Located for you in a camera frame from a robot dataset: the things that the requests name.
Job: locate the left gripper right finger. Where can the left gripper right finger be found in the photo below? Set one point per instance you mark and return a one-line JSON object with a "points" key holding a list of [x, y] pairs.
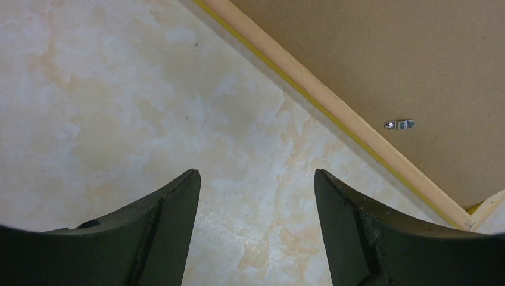
{"points": [[370, 243]]}

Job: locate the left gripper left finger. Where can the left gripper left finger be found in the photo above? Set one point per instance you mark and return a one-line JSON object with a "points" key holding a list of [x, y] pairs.
{"points": [[143, 243]]}

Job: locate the yellow wooden picture frame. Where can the yellow wooden picture frame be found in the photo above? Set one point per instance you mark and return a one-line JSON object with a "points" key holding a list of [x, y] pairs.
{"points": [[238, 24]]}

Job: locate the brown cardboard backing board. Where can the brown cardboard backing board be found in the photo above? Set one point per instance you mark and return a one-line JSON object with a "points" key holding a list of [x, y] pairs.
{"points": [[440, 63]]}

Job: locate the metal frame turn clip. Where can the metal frame turn clip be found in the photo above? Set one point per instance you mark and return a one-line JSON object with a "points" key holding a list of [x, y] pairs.
{"points": [[400, 124]]}

